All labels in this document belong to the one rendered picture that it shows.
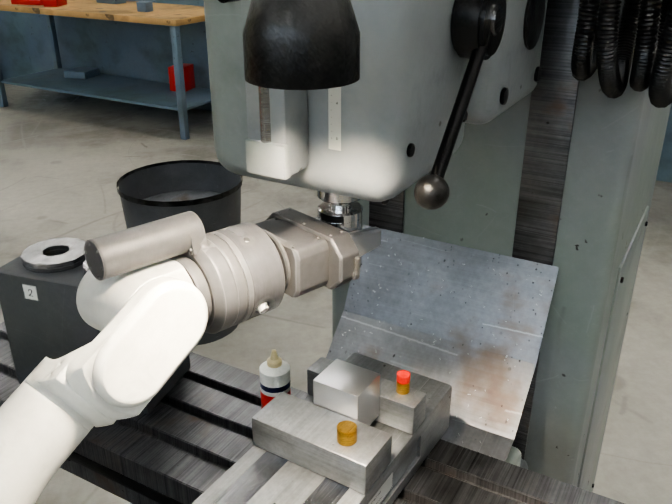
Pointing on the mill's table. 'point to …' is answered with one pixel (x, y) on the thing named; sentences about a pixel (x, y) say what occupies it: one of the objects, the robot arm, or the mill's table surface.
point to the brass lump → (346, 433)
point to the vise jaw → (321, 441)
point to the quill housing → (353, 100)
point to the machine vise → (396, 423)
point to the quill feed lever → (466, 39)
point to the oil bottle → (274, 378)
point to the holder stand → (51, 307)
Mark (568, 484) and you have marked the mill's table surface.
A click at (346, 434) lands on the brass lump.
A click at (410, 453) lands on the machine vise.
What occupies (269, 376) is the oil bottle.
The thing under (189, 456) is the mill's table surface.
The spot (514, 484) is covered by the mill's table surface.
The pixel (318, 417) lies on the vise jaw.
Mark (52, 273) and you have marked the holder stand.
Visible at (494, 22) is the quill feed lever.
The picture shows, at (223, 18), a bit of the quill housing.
